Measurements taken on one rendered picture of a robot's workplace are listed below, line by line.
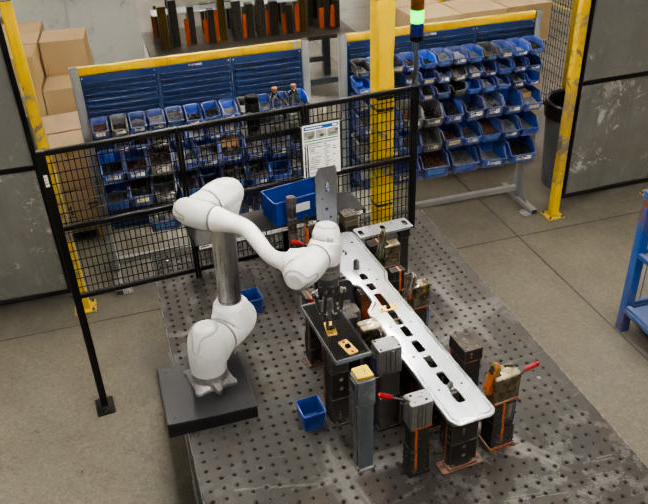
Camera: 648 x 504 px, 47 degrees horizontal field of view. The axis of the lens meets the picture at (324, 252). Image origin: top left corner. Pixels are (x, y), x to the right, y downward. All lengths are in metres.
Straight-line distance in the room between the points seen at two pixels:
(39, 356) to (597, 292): 3.56
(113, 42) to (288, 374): 6.68
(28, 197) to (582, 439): 3.34
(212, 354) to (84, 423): 1.41
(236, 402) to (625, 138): 3.95
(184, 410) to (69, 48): 4.67
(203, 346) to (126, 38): 6.72
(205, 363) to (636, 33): 3.89
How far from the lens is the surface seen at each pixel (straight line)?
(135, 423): 4.28
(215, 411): 3.12
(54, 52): 7.26
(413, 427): 2.74
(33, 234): 4.94
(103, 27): 9.41
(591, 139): 5.91
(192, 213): 2.83
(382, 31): 3.86
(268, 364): 3.40
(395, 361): 2.86
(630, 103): 6.01
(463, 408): 2.76
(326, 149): 3.90
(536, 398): 3.29
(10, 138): 4.66
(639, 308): 4.88
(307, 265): 2.44
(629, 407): 4.42
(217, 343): 3.10
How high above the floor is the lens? 2.90
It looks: 32 degrees down
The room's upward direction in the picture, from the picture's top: 2 degrees counter-clockwise
